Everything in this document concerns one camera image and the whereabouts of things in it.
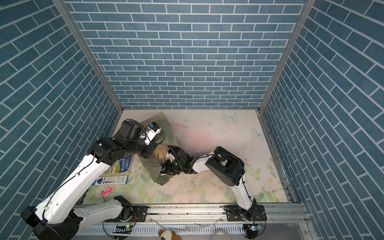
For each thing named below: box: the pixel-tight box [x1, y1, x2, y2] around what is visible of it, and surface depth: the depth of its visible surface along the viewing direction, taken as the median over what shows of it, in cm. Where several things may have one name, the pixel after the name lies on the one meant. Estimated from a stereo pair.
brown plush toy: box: [158, 229, 181, 240], surface depth 68 cm
